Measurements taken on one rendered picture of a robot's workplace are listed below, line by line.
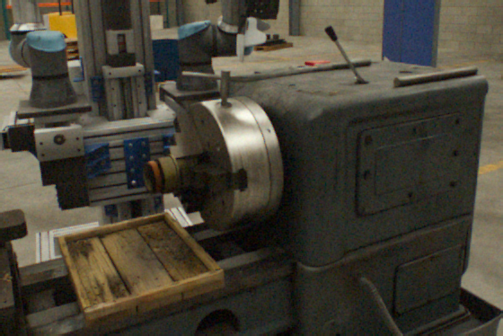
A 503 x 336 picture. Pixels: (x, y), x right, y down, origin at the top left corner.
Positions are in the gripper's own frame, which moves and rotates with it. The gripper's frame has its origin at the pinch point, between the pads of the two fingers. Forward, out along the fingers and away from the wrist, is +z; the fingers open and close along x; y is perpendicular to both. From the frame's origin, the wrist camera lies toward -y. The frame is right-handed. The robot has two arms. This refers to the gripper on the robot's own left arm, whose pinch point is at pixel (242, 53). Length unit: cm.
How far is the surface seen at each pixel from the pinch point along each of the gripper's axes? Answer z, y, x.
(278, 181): 26.3, 10.8, -9.0
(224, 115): 13.2, -2.8, -5.1
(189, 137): 21.5, -11.5, -0.6
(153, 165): 24.6, -17.6, -11.1
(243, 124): 14.6, 1.8, -5.8
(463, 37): 226, 403, 1114
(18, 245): 171, -149, 126
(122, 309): 44, -17, -35
